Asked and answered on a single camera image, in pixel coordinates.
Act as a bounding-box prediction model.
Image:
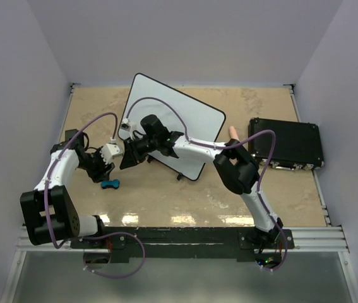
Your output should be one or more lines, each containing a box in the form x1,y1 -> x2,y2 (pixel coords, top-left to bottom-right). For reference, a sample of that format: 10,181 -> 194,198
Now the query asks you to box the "purple cable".
44,112 -> 146,278
124,97 -> 289,273

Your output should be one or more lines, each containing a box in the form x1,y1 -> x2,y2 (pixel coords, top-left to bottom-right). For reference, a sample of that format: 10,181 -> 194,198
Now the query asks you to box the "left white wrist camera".
100,143 -> 123,165

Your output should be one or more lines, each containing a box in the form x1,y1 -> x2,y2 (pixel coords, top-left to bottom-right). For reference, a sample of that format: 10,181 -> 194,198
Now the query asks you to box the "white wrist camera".
120,118 -> 134,131
100,143 -> 123,165

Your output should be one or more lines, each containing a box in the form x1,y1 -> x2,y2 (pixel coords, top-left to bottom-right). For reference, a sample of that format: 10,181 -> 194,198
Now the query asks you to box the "metal wire whiteboard stand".
146,155 -> 184,181

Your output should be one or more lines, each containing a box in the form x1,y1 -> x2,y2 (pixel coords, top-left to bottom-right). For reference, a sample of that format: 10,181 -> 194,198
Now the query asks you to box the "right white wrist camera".
120,118 -> 134,131

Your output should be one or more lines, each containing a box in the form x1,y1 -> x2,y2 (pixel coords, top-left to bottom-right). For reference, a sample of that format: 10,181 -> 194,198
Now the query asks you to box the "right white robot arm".
120,114 -> 283,248

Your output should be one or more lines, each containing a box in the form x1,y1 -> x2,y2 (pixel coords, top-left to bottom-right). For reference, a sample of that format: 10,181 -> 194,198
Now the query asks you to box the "white whiteboard black frame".
117,73 -> 227,182

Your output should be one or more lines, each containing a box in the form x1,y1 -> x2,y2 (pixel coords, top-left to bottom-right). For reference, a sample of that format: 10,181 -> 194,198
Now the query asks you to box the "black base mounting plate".
71,227 -> 295,264

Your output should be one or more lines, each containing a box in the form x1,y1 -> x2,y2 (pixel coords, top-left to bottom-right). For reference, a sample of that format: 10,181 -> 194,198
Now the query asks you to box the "aluminium rail frame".
0,82 -> 358,303

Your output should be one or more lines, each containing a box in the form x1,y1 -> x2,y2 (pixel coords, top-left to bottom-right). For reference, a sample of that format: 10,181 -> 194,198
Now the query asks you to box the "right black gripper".
121,134 -> 160,169

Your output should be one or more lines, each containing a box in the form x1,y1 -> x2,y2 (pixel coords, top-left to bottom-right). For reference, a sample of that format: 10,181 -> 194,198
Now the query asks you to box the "black box device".
248,117 -> 325,170

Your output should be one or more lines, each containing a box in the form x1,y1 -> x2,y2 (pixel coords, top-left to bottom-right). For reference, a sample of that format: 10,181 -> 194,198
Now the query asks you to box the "beige cylindrical handle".
229,126 -> 239,141

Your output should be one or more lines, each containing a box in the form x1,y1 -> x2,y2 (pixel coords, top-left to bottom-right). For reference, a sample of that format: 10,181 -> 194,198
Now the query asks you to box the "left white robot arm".
20,129 -> 122,247

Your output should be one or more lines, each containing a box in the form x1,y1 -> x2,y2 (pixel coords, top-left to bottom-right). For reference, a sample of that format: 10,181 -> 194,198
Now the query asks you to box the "blue whiteboard eraser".
100,179 -> 121,189

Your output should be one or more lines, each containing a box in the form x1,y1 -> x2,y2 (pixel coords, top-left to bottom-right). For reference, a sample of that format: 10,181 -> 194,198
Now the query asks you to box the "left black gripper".
78,146 -> 115,183

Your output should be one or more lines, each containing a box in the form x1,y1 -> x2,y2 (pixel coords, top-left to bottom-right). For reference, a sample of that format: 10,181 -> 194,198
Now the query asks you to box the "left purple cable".
44,112 -> 146,278

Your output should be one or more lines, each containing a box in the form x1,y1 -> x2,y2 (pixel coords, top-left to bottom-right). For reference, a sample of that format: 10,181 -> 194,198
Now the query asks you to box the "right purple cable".
124,97 -> 289,273

